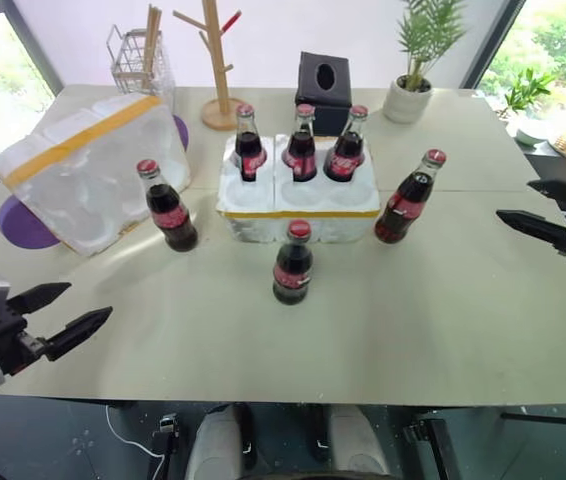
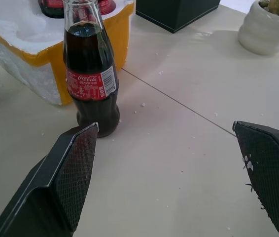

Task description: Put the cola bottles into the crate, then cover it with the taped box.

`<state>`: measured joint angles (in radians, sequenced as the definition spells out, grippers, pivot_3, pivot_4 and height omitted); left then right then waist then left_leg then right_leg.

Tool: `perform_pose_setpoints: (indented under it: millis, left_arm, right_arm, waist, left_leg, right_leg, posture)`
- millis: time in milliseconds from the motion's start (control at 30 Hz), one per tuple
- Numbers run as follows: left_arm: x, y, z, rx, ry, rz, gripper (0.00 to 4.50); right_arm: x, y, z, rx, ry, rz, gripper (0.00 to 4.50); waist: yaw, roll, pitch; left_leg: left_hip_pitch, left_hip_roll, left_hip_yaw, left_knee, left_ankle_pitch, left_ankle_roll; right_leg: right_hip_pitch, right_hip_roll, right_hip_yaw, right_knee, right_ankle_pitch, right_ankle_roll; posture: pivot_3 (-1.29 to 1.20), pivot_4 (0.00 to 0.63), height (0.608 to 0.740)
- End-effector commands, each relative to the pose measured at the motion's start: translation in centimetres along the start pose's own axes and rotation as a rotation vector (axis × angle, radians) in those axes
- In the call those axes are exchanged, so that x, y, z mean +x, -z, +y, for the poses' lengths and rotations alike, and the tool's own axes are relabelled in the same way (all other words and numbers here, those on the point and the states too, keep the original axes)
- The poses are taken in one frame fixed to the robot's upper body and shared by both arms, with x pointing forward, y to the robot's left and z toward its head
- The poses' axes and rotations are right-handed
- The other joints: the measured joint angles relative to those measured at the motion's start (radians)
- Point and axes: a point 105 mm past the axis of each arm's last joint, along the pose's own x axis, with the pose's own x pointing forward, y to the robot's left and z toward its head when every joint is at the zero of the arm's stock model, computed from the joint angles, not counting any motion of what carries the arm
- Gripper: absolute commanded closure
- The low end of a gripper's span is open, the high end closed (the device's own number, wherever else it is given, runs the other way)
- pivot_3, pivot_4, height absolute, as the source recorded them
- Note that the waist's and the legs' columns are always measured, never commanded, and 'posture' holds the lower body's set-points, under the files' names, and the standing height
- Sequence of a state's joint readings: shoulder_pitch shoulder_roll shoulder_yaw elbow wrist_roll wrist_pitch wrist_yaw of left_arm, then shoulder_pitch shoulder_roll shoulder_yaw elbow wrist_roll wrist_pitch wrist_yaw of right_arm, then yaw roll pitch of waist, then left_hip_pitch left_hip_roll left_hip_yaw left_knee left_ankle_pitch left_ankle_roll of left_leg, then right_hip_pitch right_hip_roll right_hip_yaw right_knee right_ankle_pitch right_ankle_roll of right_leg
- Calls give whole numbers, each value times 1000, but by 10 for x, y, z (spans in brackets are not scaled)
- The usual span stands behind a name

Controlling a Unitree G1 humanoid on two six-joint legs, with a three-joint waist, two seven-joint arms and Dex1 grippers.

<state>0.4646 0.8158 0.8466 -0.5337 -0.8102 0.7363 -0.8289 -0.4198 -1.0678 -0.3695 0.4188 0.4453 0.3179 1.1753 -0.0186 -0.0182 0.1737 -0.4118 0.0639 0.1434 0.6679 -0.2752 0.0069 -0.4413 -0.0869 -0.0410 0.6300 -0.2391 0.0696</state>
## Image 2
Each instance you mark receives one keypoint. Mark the white yellow styrofoam crate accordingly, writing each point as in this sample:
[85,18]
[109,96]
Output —
[31,44]

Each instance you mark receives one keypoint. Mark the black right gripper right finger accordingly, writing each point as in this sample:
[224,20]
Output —
[272,168]

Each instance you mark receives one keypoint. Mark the small green succulent plant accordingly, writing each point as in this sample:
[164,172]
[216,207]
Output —
[278,6]

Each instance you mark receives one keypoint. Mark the black rectangular box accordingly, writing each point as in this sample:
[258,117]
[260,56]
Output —
[176,12]

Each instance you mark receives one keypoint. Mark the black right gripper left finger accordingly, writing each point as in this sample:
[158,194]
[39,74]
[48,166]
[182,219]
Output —
[55,187]

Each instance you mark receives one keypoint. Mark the white ribbed ceramic plant pot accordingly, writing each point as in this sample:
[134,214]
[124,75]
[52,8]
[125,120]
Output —
[265,32]

